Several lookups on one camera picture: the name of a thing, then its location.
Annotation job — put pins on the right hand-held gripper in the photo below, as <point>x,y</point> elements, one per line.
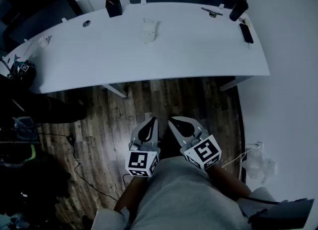
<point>203,152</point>

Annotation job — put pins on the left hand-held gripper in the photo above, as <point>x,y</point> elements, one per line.
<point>141,160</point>

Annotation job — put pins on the white plastic stand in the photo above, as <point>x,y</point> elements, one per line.
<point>149,31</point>

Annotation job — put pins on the person's left forearm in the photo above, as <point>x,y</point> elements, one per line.
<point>131,194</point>

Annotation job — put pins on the person's right forearm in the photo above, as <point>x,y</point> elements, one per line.
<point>228,179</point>

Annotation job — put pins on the white desk leg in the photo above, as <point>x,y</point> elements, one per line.
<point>232,83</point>
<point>116,89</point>

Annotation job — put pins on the person's grey shirt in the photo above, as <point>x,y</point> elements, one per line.
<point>179,199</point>

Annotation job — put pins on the clear plastic bag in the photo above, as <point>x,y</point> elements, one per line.
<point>258,164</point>

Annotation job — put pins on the black smartphone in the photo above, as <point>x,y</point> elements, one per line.
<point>246,33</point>

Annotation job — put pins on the grey metal multi-tool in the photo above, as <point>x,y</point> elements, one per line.
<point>212,11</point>

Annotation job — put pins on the clear plastic box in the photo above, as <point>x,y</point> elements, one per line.
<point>23,124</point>

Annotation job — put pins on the black bag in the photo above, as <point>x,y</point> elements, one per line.
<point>32,186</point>

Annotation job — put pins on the dark grey electronics box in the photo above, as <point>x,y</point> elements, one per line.
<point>288,214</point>

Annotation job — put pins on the black square pen holder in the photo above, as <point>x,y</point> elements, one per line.
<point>114,9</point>

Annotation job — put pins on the black water bottle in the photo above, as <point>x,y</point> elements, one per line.
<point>238,9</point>

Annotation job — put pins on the white plastic piece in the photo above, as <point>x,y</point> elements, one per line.
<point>44,40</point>

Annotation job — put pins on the grey divider panel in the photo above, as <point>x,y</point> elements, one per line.
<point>42,22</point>

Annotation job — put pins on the white wall outlet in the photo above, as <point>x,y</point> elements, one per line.
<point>259,145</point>

